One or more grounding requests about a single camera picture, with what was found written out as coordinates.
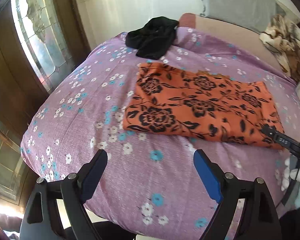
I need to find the grey pillow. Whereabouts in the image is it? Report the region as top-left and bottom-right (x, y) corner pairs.
(200, 0), (300, 34)

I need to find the black crumpled cloth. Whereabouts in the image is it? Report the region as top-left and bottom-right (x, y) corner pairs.
(126, 16), (180, 60)

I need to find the person's right forearm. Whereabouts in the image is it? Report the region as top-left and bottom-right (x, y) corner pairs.
(277, 205), (300, 240)

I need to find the wooden stained glass door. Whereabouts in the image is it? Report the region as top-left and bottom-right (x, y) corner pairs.
(0, 0), (90, 205)

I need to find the purple floral bedsheet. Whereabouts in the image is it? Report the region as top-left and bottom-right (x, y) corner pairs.
(20, 26), (300, 240)

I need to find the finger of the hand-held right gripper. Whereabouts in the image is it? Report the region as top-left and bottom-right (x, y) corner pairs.
(261, 124), (300, 157)

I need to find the orange black floral garment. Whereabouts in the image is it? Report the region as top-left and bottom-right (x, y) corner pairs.
(122, 62), (285, 150)

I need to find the brown mattress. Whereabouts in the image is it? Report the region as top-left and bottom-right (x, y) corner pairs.
(179, 12), (297, 80)

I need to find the beige brown floral blanket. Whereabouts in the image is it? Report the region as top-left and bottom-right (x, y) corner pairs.
(259, 14), (300, 82)

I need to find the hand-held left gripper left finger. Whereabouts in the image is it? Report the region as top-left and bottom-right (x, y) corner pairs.
(22, 149), (108, 240)

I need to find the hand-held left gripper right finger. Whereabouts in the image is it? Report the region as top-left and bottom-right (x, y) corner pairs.
(193, 149), (283, 240)

